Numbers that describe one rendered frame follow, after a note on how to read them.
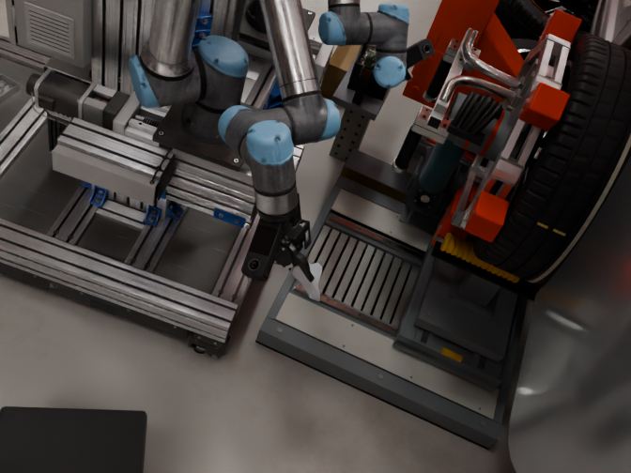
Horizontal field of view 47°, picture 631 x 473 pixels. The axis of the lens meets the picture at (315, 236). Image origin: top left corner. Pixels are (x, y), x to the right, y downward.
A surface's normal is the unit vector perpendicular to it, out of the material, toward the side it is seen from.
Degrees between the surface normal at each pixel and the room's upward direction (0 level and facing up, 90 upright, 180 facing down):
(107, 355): 0
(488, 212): 0
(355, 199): 0
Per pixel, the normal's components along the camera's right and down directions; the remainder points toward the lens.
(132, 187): -0.25, 0.71
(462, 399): 0.23, -0.61
